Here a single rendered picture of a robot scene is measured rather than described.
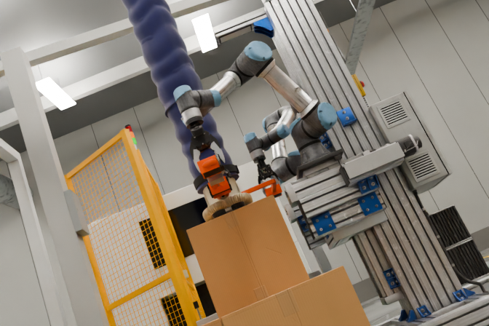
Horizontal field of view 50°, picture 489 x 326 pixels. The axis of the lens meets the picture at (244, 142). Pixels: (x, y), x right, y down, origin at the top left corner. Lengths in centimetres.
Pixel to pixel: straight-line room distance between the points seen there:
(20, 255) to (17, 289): 77
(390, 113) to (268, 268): 103
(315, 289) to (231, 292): 66
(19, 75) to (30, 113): 33
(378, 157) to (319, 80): 64
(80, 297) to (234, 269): 166
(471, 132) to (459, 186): 131
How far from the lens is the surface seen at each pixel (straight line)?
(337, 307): 164
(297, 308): 162
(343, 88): 280
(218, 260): 223
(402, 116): 273
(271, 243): 223
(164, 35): 282
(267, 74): 241
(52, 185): 388
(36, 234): 615
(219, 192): 229
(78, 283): 370
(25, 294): 1310
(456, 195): 1256
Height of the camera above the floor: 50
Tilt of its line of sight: 18 degrees up
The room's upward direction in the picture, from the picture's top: 23 degrees counter-clockwise
